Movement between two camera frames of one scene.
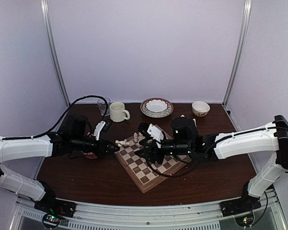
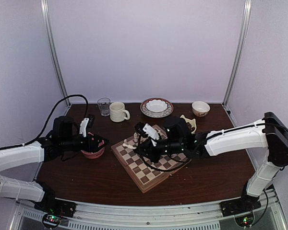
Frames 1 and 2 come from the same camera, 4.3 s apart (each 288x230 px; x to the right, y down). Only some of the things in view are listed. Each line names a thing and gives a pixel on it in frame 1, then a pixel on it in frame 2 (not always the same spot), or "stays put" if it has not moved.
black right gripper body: x=154 y=153 stays put
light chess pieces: x=125 y=142 -> x=129 y=146
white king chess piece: x=135 y=136 stays put
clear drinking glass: x=102 y=106 stays put
